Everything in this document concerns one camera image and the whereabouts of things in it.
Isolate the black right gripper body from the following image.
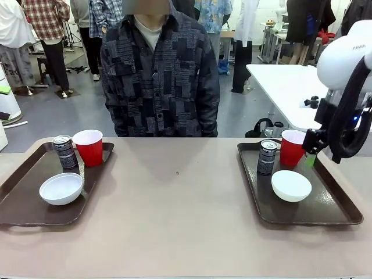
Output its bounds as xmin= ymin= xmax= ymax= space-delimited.
xmin=301 ymin=127 xmax=331 ymax=155

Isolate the red plastic cup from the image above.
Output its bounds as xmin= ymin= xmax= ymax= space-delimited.
xmin=71 ymin=129 xmax=104 ymax=168
xmin=280 ymin=129 xmax=308 ymax=167

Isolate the white bowl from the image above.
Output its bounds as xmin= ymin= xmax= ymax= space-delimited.
xmin=271 ymin=170 xmax=313 ymax=203
xmin=39 ymin=172 xmax=84 ymax=206

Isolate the black Pepsi can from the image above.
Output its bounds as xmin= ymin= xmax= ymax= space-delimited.
xmin=257 ymin=139 xmax=279 ymax=176
xmin=52 ymin=134 xmax=79 ymax=170

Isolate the person's left forearm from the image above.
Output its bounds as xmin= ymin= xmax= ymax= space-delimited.
xmin=199 ymin=92 xmax=221 ymax=138

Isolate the black clamp knob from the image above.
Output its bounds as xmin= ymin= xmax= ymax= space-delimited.
xmin=304 ymin=95 xmax=321 ymax=109

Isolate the brown plastic serving tray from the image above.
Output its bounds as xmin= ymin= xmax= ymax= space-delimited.
xmin=237 ymin=138 xmax=364 ymax=227
xmin=0 ymin=141 xmax=115 ymax=227

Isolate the white folding table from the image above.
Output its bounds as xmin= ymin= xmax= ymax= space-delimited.
xmin=245 ymin=63 xmax=329 ymax=137

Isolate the red cloth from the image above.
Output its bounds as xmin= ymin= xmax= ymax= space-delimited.
xmin=318 ymin=28 xmax=335 ymax=44

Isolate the grey metal table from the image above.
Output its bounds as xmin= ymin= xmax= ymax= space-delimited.
xmin=260 ymin=22 xmax=291 ymax=63

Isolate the blue bag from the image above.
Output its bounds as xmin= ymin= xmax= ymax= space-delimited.
xmin=218 ymin=59 xmax=233 ymax=77

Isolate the bystander in black clothes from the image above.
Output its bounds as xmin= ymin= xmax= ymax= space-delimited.
xmin=286 ymin=0 xmax=337 ymax=66

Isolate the white mannequin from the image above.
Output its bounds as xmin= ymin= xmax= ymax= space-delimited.
xmin=274 ymin=0 xmax=288 ymax=31

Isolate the bystander in white coat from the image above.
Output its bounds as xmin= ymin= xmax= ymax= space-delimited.
xmin=231 ymin=0 xmax=261 ymax=94

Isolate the bystander in dark jacket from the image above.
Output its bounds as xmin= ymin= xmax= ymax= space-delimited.
xmin=341 ymin=0 xmax=372 ymax=30

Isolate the bystander in floral blue shirt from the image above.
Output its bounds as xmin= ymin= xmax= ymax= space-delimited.
xmin=194 ymin=0 xmax=233 ymax=35

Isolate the person in dark patchwork shirt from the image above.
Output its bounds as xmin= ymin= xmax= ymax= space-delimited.
xmin=100 ymin=0 xmax=221 ymax=138

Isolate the bystander in blue plaid shirt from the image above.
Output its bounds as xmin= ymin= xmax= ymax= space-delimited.
xmin=88 ymin=0 xmax=117 ymax=40

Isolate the bystander in grey top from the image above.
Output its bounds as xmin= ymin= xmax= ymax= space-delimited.
xmin=70 ymin=0 xmax=101 ymax=82

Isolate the black tripod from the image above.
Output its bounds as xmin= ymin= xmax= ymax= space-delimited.
xmin=63 ymin=20 xmax=85 ymax=53

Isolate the dark stool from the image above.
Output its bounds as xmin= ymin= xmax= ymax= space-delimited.
xmin=37 ymin=56 xmax=52 ymax=85

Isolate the bystander in red plaid shirt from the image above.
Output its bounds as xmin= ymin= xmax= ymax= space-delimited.
xmin=22 ymin=0 xmax=72 ymax=94

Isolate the white box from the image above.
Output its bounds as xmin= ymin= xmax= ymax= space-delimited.
xmin=0 ymin=124 xmax=9 ymax=152

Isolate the bystander in white shirt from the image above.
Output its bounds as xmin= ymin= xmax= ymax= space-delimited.
xmin=0 ymin=0 xmax=37 ymax=90

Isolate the black wrist mount block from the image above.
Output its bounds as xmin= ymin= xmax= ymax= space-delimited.
xmin=314 ymin=98 xmax=331 ymax=124

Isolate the black corrugated cable hose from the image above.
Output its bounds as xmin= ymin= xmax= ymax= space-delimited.
xmin=331 ymin=53 xmax=372 ymax=164

